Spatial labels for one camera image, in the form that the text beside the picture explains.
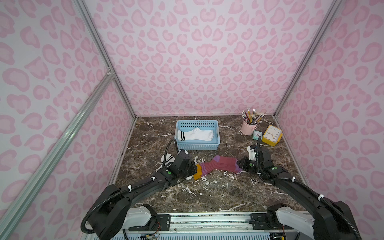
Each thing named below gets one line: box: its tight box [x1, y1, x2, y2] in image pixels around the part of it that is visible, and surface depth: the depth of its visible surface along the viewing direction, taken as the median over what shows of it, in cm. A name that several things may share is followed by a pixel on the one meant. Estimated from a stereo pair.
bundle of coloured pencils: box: [241, 107, 265, 125], surface depth 106 cm
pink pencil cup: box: [241, 119, 258, 136], surface depth 106 cm
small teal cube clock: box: [252, 130, 263, 141], surface depth 108 cm
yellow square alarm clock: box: [262, 125, 283, 147], surface depth 106 cm
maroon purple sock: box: [201, 155, 244, 177], surface depth 92 cm
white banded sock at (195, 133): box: [178, 127, 214, 141], surface depth 109 cm
